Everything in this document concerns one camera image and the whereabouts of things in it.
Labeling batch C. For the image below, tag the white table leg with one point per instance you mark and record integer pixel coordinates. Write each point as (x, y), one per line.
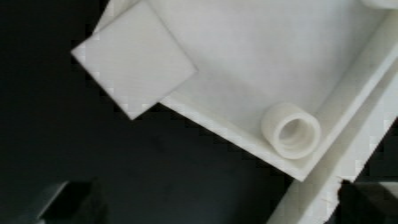
(133, 59)

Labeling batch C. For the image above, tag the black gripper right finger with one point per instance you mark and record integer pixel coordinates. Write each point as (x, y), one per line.
(367, 203)

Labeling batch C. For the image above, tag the white square tabletop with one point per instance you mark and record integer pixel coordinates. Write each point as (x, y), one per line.
(291, 56)

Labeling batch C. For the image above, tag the white U-shaped obstacle fence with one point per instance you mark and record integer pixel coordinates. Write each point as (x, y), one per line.
(309, 200)

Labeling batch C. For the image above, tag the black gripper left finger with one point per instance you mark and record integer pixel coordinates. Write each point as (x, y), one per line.
(78, 205)

